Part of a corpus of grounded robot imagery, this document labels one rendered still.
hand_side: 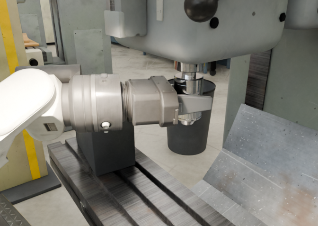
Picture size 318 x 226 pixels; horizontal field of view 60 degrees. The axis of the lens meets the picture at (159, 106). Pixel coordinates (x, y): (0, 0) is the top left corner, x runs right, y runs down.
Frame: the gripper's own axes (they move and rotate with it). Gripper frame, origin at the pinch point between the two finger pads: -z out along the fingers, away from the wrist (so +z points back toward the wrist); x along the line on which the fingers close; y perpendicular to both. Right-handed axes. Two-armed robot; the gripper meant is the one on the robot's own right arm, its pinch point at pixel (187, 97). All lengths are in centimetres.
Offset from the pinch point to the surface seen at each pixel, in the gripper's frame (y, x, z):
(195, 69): -5.4, -2.4, -0.2
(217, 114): 121, 254, -122
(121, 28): -11.9, -7.2, 10.8
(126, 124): 17.0, 26.9, 8.2
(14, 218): 84, 72, 59
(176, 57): -8.8, -9.6, 4.8
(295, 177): 25.1, 7.5, -31.0
